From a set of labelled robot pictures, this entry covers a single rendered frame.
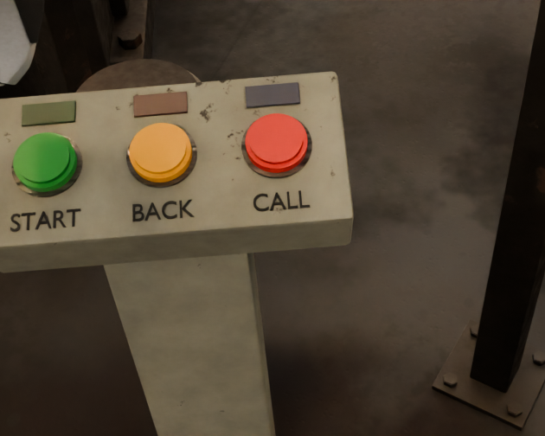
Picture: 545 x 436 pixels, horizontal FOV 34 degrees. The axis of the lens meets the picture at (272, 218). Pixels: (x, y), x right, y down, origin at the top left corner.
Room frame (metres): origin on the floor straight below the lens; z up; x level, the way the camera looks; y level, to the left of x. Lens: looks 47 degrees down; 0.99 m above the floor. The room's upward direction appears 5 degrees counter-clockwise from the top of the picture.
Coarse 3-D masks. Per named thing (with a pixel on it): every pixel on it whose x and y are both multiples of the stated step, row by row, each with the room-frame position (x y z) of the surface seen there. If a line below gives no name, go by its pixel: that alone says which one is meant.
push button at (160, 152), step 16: (144, 128) 0.44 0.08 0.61; (160, 128) 0.43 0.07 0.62; (176, 128) 0.43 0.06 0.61; (144, 144) 0.42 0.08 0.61; (160, 144) 0.42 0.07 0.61; (176, 144) 0.42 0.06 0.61; (144, 160) 0.41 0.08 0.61; (160, 160) 0.41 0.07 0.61; (176, 160) 0.41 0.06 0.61; (144, 176) 0.40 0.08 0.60; (160, 176) 0.40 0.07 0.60; (176, 176) 0.40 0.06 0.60
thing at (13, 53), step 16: (0, 0) 0.36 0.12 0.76; (0, 16) 0.36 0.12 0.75; (16, 16) 0.36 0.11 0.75; (0, 32) 0.37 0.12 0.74; (16, 32) 0.37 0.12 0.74; (0, 48) 0.37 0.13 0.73; (16, 48) 0.37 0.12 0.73; (32, 48) 0.38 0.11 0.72; (0, 64) 0.38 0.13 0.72; (16, 64) 0.38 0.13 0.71; (0, 80) 0.38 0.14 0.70; (16, 80) 0.39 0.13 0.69
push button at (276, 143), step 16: (256, 128) 0.43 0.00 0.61; (272, 128) 0.42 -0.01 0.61; (288, 128) 0.42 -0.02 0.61; (304, 128) 0.43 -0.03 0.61; (256, 144) 0.41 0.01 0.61; (272, 144) 0.41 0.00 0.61; (288, 144) 0.41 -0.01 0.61; (304, 144) 0.41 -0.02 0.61; (256, 160) 0.41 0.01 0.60; (272, 160) 0.40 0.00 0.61; (288, 160) 0.40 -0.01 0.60
